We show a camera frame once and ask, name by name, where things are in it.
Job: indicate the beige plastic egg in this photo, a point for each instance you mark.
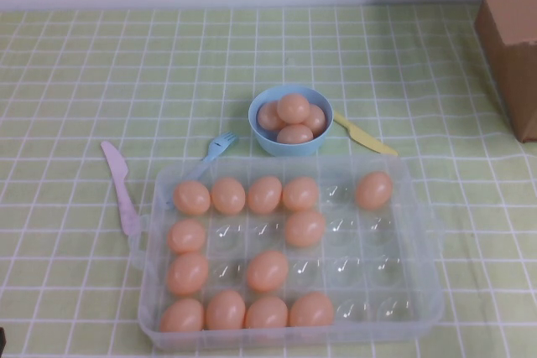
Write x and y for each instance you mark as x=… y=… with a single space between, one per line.
x=182 y=316
x=225 y=310
x=227 y=195
x=305 y=228
x=266 y=119
x=187 y=273
x=266 y=313
x=293 y=107
x=311 y=310
x=267 y=271
x=373 y=190
x=295 y=135
x=318 y=121
x=191 y=197
x=186 y=236
x=264 y=194
x=300 y=193

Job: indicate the clear plastic egg box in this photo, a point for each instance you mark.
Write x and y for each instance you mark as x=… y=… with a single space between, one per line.
x=356 y=266

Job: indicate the brown cardboard box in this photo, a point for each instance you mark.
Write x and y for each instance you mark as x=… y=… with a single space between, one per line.
x=512 y=18

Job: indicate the light blue bowl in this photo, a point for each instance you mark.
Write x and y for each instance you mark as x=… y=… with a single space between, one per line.
x=293 y=149

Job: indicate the light blue plastic fork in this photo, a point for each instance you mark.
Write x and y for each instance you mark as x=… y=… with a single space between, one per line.
x=218 y=146

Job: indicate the yellow plastic knife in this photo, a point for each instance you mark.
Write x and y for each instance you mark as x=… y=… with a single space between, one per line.
x=365 y=138

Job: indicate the pale purple plastic knife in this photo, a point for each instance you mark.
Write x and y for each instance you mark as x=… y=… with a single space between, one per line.
x=119 y=182

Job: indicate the black object at edge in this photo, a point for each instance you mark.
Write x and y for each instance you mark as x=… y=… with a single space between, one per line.
x=2 y=343

